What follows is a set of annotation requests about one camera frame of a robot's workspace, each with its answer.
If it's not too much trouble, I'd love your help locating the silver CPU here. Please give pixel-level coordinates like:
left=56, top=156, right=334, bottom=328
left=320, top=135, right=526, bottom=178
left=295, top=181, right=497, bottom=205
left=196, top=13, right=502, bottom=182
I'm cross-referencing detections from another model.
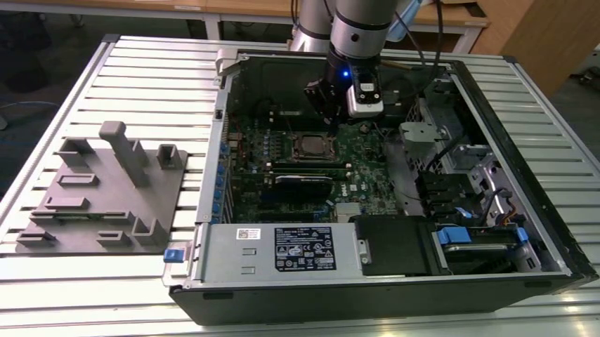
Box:
left=299, top=137, right=331, bottom=157

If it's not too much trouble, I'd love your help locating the metal socket cover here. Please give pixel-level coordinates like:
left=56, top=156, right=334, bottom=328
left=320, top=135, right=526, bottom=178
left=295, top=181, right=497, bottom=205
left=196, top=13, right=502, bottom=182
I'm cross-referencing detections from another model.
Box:
left=292, top=133, right=339, bottom=162

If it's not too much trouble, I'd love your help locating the grey case latch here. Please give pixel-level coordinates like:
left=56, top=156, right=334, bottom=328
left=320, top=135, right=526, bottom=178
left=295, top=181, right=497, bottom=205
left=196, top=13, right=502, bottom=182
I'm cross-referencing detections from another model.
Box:
left=214, top=48, right=248, bottom=87

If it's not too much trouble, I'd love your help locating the silver metal drive cage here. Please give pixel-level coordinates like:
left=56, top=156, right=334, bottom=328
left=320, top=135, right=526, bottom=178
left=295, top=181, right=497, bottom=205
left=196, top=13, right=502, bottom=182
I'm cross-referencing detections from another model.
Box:
left=397, top=79, right=501, bottom=176

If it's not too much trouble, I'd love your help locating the green RAM stick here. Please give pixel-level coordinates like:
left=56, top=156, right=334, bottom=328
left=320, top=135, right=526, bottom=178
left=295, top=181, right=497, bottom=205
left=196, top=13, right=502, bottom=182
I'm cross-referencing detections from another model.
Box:
left=272, top=167, right=350, bottom=178

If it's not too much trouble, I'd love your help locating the grey flat strip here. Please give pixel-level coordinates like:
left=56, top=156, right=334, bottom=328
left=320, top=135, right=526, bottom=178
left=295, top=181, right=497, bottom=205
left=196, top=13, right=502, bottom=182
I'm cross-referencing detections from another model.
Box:
left=379, top=140, right=426, bottom=217

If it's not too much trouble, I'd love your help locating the green motherboard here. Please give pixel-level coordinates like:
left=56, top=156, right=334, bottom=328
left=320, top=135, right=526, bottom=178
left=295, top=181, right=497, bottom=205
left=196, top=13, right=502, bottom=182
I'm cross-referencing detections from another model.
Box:
left=223, top=114, right=413, bottom=225

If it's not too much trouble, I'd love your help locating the black graphics card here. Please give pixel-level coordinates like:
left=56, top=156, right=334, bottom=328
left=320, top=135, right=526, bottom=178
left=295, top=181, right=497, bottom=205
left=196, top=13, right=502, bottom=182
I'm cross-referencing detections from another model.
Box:
left=274, top=174, right=334, bottom=208

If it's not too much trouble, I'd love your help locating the brown wooden cabinet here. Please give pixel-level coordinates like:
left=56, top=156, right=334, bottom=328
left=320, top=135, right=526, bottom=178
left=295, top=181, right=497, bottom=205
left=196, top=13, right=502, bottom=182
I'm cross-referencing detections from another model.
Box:
left=470, top=0, right=600, bottom=95

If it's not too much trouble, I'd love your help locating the black fan shroud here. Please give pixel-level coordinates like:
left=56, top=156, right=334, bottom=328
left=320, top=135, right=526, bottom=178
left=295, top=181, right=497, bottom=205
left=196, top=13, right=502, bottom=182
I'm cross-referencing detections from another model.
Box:
left=350, top=214, right=445, bottom=278

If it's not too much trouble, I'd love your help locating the blue disk carrier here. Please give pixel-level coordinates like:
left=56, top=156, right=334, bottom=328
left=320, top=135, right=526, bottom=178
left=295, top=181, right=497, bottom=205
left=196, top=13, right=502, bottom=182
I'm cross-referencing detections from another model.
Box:
left=433, top=226, right=529, bottom=253

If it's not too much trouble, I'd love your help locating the grey power supply unit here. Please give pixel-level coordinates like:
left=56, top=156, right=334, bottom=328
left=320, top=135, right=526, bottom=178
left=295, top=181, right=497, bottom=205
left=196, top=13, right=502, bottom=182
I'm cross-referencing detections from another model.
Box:
left=199, top=223, right=365, bottom=282

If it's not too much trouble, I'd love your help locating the black hard disk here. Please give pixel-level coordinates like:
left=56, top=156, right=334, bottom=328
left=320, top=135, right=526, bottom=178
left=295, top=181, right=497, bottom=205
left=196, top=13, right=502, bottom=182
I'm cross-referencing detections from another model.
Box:
left=442, top=244, right=517, bottom=275

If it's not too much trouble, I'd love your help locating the grey parts rack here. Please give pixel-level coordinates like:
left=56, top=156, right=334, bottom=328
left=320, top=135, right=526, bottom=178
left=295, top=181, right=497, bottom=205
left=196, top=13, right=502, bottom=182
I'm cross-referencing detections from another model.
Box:
left=14, top=121, right=189, bottom=254

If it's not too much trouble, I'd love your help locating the black PC case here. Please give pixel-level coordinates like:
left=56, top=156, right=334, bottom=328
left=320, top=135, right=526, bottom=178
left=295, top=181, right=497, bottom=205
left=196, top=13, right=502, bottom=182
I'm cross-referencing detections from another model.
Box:
left=161, top=48, right=600, bottom=326

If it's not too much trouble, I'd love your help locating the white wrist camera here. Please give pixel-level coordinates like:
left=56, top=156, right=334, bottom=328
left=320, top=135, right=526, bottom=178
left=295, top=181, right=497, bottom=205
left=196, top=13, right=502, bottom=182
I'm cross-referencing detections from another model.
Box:
left=344, top=82, right=386, bottom=119

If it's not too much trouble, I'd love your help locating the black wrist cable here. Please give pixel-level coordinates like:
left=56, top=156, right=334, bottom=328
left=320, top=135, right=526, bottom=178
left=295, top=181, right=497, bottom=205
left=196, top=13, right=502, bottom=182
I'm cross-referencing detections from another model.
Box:
left=395, top=0, right=446, bottom=108

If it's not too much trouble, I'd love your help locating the wooden desk white frame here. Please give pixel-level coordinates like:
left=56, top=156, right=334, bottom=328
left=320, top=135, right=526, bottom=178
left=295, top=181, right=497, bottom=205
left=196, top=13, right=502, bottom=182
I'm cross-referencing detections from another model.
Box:
left=0, top=0, right=491, bottom=53

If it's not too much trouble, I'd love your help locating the coloured wire bundle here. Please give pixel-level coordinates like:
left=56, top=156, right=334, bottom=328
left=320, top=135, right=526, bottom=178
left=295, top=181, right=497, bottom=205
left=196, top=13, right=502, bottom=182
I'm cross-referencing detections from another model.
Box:
left=494, top=205, right=524, bottom=227

